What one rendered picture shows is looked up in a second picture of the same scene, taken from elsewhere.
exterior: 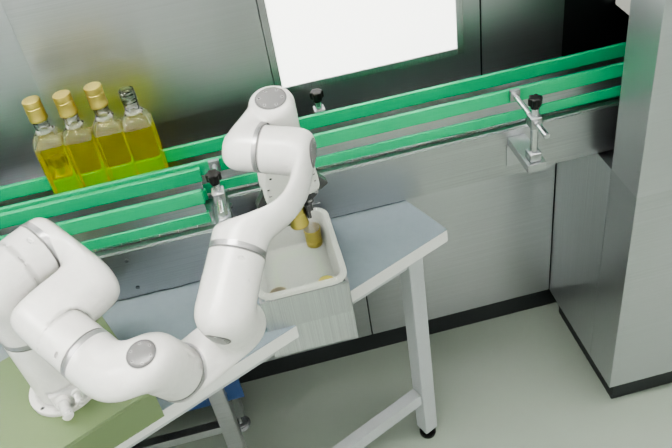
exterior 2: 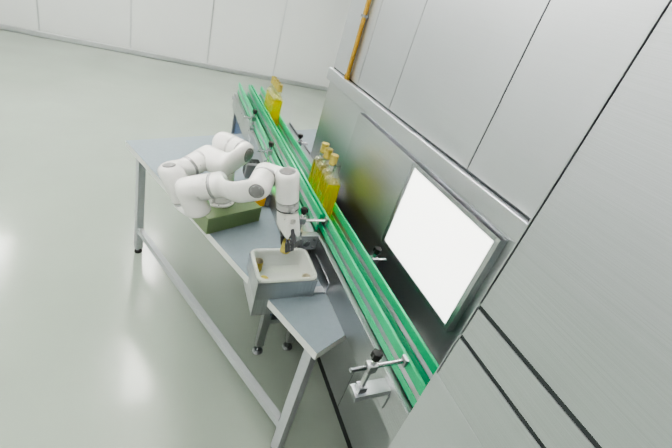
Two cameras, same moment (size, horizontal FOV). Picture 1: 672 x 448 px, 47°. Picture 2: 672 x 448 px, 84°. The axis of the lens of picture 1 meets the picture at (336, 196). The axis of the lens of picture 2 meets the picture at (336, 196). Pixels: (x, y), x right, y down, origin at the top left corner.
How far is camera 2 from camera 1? 123 cm
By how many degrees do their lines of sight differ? 56
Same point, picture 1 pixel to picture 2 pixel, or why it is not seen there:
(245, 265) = (199, 182)
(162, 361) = (163, 170)
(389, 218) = (328, 324)
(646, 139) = not seen: outside the picture
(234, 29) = (389, 193)
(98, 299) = (210, 163)
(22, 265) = (226, 142)
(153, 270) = not seen: hidden behind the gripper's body
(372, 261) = (291, 312)
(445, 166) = (360, 343)
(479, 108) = (390, 341)
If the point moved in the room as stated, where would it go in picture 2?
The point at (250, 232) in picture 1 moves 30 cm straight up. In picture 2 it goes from (213, 178) to (226, 83)
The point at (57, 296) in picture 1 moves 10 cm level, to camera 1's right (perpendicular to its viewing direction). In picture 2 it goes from (208, 150) to (207, 162)
